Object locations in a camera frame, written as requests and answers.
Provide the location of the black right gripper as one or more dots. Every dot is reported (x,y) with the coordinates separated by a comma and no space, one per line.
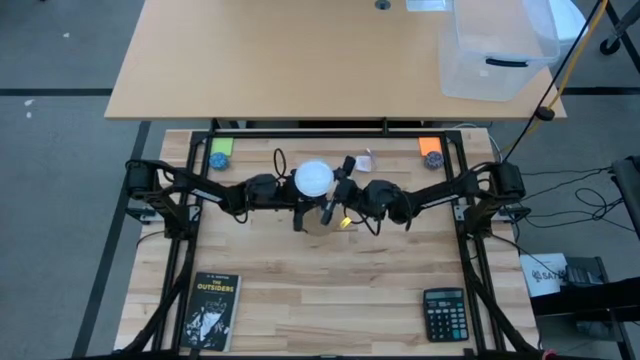
(347,192)

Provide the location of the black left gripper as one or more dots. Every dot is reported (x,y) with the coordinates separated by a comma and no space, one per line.
(286,192)

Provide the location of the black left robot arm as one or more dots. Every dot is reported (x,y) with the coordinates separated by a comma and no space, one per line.
(200,187)

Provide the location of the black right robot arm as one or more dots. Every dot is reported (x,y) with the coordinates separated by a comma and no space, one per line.
(440,195)

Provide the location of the yellow tape tag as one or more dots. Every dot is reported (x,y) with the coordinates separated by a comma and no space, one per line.
(345,223)

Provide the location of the blue patterned tape roll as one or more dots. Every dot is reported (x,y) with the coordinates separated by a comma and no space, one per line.
(219,161)

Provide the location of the green sticky note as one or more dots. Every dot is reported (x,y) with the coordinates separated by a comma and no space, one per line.
(222,146)

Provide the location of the dark patterned tape roll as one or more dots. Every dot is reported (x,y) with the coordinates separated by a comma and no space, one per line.
(434,160)

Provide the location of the orange sticky note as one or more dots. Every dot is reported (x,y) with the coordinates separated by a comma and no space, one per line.
(429,145)

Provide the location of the light wooden desk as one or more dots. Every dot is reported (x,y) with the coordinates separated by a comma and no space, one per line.
(275,60)

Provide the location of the black Outsiders paperback book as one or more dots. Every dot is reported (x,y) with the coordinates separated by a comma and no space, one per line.
(210,310)

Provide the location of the black desk calculator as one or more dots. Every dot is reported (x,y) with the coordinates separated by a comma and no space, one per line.
(445,315)

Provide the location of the white desk outlet plate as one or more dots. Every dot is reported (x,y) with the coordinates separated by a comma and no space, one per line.
(425,4)

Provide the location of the clear plastic storage bin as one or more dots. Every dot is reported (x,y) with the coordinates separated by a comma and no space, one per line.
(495,55)

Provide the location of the white printed box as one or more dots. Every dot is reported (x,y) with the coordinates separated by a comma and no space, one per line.
(542,275)

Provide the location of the black equipment cart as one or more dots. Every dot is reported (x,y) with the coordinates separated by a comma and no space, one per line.
(590,302)

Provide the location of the black chair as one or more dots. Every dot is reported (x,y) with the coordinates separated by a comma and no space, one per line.
(630,195)

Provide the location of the black stand leg with caster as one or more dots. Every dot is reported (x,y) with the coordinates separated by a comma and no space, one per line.
(610,46)

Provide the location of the black metal table frame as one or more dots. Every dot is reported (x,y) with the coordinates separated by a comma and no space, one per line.
(325,134)

